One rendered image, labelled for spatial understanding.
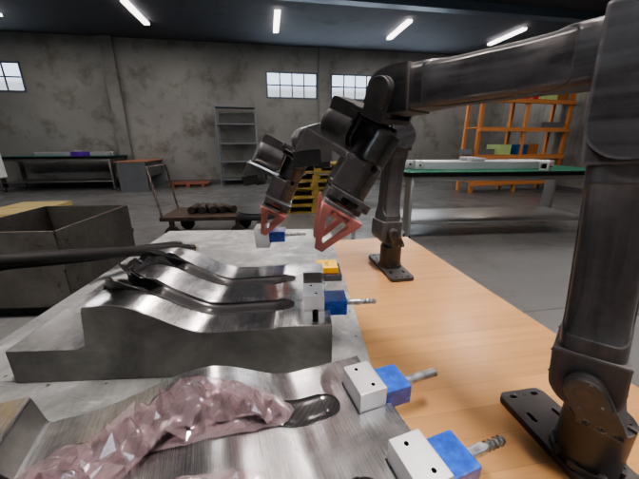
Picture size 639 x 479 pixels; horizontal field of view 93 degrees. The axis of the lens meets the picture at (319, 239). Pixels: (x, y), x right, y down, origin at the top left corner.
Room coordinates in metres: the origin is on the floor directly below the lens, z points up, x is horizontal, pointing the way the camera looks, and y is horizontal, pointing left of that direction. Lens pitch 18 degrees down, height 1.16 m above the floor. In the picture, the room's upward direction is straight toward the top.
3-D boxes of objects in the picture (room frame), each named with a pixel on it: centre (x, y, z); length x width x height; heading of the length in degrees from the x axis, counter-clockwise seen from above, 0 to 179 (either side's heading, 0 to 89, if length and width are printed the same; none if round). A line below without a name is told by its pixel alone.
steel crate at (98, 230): (2.24, 2.06, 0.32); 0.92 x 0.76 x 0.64; 7
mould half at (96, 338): (0.53, 0.24, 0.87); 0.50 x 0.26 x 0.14; 93
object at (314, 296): (0.48, -0.04, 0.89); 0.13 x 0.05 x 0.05; 93
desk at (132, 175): (8.37, 4.82, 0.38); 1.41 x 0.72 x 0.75; 10
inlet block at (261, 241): (0.77, 0.10, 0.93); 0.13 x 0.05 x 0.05; 93
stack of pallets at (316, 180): (5.60, 0.13, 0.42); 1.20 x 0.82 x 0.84; 101
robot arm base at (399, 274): (0.86, -0.21, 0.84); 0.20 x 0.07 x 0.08; 10
